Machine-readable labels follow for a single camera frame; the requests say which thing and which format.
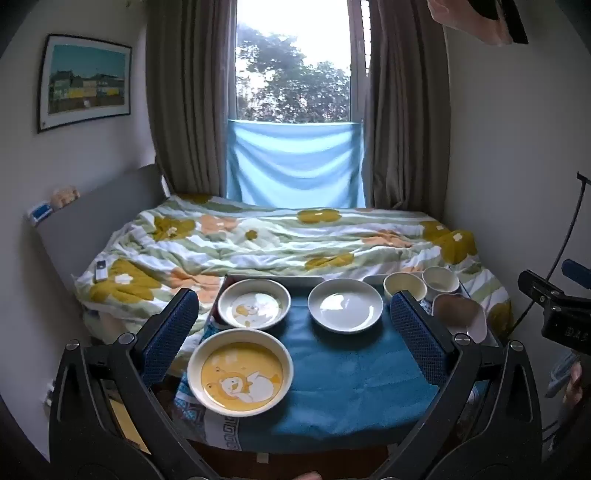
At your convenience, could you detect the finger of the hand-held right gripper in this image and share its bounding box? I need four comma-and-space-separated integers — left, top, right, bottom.
517, 270, 567, 308

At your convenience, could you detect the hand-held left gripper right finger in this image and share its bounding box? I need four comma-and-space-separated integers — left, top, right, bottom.
370, 290, 544, 480

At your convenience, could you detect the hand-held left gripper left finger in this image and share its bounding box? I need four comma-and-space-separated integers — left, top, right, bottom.
48, 288, 208, 480

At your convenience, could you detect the cream bowl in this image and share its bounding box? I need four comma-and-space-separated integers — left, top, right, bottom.
383, 272, 428, 306

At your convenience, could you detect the person's right hand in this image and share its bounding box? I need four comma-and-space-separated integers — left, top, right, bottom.
564, 362, 591, 417

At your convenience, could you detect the pink bowl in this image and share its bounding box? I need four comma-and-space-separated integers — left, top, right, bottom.
433, 294, 488, 344

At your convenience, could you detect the white cup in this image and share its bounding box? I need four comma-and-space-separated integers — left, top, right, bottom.
421, 267, 461, 296

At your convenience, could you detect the large yellow duck plate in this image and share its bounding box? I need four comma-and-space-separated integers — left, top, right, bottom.
187, 329, 295, 417

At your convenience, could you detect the teal towel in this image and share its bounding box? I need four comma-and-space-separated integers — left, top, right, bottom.
203, 286, 467, 444

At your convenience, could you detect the plain white deep plate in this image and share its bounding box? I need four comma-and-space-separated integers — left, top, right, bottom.
307, 278, 384, 334

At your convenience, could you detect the small white duck plate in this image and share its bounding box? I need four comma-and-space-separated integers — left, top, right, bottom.
217, 278, 291, 330

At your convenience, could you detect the blue patterned cloth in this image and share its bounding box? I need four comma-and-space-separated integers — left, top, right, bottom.
173, 318, 259, 452

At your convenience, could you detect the white tray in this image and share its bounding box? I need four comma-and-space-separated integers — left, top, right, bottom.
222, 273, 389, 289

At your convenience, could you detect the floral blanket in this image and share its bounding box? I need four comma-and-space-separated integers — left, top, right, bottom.
74, 193, 513, 339

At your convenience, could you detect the grey bed headboard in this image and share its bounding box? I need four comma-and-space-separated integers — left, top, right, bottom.
23, 164, 171, 298

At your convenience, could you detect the beige plush toy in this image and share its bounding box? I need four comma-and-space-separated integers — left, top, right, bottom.
50, 185, 80, 208

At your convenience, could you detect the blue and white box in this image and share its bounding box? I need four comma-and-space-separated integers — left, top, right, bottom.
28, 199, 55, 227

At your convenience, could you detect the grey-brown curtain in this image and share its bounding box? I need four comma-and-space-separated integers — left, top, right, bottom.
145, 0, 238, 200
362, 0, 455, 222

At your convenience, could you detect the light blue hanging cloth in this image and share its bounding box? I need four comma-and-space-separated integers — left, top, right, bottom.
225, 119, 368, 208

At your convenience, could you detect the black hanging object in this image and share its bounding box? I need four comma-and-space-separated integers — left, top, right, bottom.
501, 0, 530, 45

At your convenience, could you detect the pink garment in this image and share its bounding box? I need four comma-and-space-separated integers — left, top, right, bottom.
427, 0, 513, 47

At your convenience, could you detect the window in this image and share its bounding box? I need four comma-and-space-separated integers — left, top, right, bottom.
235, 0, 370, 125

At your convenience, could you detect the black cable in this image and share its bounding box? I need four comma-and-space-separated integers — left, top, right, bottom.
510, 172, 591, 334

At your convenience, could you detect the framed wall picture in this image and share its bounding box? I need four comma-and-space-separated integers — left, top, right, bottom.
37, 34, 134, 134

